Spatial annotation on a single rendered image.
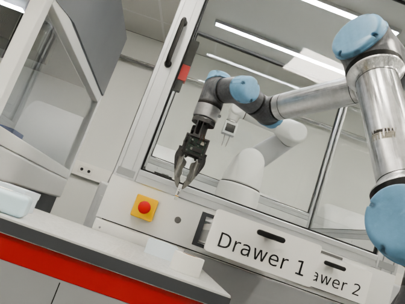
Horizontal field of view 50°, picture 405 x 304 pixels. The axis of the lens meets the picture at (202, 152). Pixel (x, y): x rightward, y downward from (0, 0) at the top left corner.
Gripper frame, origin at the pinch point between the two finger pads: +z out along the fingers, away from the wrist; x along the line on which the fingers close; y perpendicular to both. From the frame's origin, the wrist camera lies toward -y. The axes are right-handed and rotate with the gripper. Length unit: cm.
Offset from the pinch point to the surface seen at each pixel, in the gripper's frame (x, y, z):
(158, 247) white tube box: 0.0, 9.8, 18.8
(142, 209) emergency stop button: -8.4, -9.4, 10.6
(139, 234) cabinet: -6.9, -16.7, 18.4
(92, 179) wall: -87, -339, -7
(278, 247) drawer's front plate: 28.8, 16.4, 8.4
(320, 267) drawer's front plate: 53, -16, 9
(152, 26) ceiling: -84, -315, -182
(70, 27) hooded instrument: -55, -20, -41
